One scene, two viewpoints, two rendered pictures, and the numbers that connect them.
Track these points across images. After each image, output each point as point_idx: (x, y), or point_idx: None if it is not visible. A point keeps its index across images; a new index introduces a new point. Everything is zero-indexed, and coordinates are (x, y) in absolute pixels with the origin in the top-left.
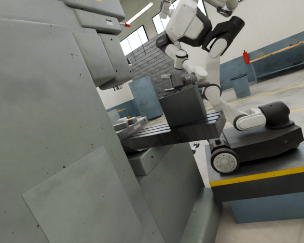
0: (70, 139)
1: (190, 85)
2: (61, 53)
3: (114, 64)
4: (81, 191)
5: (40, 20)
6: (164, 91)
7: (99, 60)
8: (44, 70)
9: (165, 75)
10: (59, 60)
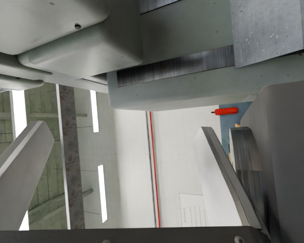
0: (223, 100)
1: None
2: (145, 107)
3: (62, 32)
4: None
5: (97, 85)
6: (208, 128)
7: (96, 62)
8: (164, 106)
9: (36, 177)
10: (153, 106)
